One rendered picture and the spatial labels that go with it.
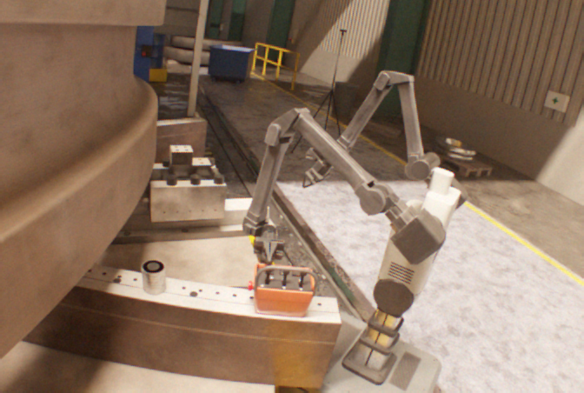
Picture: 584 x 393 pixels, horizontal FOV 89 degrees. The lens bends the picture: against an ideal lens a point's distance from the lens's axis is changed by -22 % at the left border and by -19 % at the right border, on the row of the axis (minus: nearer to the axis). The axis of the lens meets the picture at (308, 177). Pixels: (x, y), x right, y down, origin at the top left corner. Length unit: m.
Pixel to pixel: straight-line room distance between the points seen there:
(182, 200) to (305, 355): 1.14
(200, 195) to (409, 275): 1.27
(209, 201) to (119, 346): 1.02
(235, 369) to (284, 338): 0.25
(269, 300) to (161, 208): 1.09
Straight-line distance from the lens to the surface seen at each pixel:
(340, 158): 1.11
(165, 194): 2.07
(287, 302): 1.19
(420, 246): 1.07
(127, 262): 2.09
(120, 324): 1.41
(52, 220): 0.93
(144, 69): 6.05
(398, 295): 1.37
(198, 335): 1.33
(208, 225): 2.31
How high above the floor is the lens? 1.54
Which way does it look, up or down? 21 degrees down
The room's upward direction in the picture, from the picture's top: 11 degrees clockwise
